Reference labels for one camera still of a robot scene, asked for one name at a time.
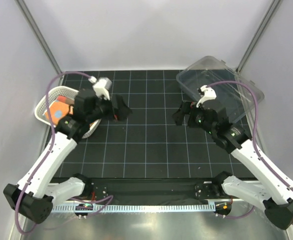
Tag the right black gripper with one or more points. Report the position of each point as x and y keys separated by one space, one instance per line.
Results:
x=187 y=107

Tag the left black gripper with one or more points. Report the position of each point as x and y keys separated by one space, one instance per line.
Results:
x=120 y=112

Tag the pink brown towel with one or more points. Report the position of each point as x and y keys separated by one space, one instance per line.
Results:
x=65 y=100

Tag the orange polka dot towel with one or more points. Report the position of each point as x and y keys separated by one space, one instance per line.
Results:
x=58 y=110

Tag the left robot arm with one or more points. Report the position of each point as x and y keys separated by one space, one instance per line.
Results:
x=32 y=197

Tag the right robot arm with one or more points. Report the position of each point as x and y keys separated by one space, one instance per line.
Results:
x=275 y=196

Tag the clear plastic storage bin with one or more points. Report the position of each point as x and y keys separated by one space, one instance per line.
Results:
x=235 y=98

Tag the white perforated plastic basket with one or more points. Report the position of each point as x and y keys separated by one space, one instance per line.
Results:
x=41 y=108

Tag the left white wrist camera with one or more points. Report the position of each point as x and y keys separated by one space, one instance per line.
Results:
x=101 y=87

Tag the white slotted cable duct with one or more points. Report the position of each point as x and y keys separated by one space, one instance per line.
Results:
x=76 y=207

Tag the left aluminium frame post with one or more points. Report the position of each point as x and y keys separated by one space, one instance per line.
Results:
x=38 y=34

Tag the aluminium frame post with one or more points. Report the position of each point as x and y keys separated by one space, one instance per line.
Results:
x=38 y=34
x=271 y=11

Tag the right aluminium frame post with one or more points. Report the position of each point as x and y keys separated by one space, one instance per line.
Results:
x=271 y=11

